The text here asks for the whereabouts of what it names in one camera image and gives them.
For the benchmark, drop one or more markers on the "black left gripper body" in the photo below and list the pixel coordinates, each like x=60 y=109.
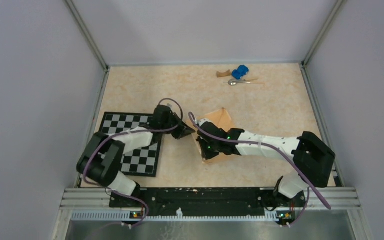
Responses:
x=172 y=120

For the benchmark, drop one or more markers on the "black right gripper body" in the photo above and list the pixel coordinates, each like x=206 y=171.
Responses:
x=208 y=150

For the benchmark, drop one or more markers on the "orange cloth napkin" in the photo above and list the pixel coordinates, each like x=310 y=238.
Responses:
x=222 y=119

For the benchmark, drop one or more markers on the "silver metal spoon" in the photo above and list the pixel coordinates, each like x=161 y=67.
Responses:
x=233 y=82

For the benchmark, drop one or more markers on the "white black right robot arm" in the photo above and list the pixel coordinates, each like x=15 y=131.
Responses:
x=311 y=159

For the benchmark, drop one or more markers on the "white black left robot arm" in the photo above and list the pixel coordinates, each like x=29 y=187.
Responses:
x=101 y=160

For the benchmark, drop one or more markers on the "black white checkerboard mat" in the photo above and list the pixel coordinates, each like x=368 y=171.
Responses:
x=142 y=162

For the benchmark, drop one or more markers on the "small brown wooden piece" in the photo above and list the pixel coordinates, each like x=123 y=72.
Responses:
x=223 y=74

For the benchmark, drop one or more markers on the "blue toy car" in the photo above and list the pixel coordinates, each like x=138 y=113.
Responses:
x=240 y=72

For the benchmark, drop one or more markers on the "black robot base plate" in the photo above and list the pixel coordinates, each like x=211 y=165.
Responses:
x=208 y=202

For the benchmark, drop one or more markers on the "aluminium front frame rail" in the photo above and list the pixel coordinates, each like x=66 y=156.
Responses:
x=92 y=204

